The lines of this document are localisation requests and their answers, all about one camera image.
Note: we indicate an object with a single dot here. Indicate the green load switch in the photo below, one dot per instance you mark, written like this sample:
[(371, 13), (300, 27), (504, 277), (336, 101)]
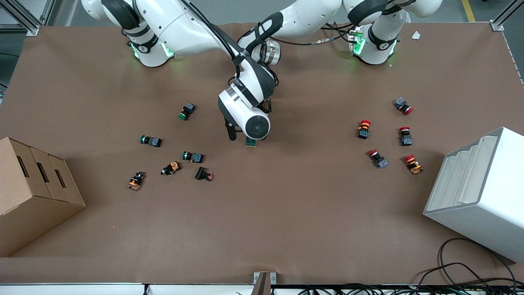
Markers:
[(250, 142)]

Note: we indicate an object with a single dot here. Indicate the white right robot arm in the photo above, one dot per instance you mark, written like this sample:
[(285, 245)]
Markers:
[(180, 28)]

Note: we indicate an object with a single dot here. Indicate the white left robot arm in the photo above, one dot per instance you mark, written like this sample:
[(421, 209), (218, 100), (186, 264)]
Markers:
[(311, 16)]

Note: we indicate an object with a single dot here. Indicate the brown paper table cover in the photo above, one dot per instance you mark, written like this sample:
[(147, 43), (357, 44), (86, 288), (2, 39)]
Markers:
[(286, 205)]

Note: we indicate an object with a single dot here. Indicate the red emergency stop button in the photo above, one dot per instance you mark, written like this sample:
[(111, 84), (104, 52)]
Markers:
[(364, 131), (380, 160), (401, 103), (406, 139), (413, 165)]

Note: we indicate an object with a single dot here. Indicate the white paper scrap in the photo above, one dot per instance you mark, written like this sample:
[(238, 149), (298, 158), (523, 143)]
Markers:
[(416, 35)]

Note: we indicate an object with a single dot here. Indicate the brown cardboard box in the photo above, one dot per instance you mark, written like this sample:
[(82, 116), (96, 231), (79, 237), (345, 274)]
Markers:
[(32, 213)]

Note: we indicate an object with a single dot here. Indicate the white slotted bin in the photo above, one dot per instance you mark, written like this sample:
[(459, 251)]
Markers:
[(483, 221)]

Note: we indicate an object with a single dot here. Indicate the green push button switch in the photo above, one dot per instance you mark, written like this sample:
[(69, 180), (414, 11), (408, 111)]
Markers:
[(194, 157), (187, 110), (152, 141)]

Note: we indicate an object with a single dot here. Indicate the black pink switch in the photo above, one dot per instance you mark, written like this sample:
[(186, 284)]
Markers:
[(201, 173)]

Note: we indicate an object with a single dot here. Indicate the black orange selector switch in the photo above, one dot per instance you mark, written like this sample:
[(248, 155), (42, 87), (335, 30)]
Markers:
[(172, 168), (136, 181)]

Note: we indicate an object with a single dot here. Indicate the grey metal bracket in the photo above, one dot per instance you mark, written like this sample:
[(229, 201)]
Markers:
[(264, 282)]

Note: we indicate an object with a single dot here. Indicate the white table edge rail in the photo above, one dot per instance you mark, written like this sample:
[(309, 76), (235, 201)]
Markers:
[(82, 290)]

